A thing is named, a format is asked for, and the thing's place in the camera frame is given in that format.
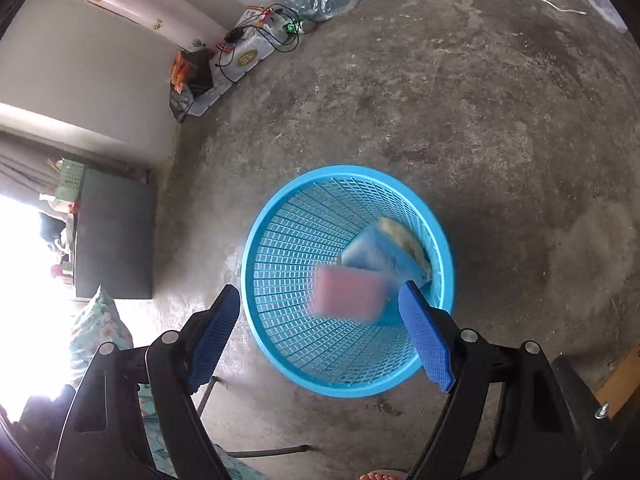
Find pink small box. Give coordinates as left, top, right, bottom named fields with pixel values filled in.
left=310, top=266, right=388, bottom=323

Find light blue packet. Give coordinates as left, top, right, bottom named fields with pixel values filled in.
left=338, top=222, right=428, bottom=287

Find yellow paper bag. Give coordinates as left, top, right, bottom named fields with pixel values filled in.
left=376, top=218, right=432, bottom=282

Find floral blue quilt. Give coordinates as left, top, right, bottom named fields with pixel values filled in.
left=69, top=284, right=271, bottom=480

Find grey side cabinet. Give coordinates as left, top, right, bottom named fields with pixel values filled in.
left=74, top=169, right=157, bottom=300

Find blue plastic waste basket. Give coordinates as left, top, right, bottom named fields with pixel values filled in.
left=242, top=166, right=454, bottom=398

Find green plastic basket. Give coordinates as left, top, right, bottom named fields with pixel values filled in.
left=54, top=158, right=85, bottom=203

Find black orange snack bags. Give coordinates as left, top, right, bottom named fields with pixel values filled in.
left=169, top=50, right=213, bottom=124

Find pink rolled wallpaper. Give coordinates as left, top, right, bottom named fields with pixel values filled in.
left=85, top=0, right=228, bottom=52

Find white flat box with cables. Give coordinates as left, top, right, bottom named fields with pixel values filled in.
left=186, top=3, right=316, bottom=117

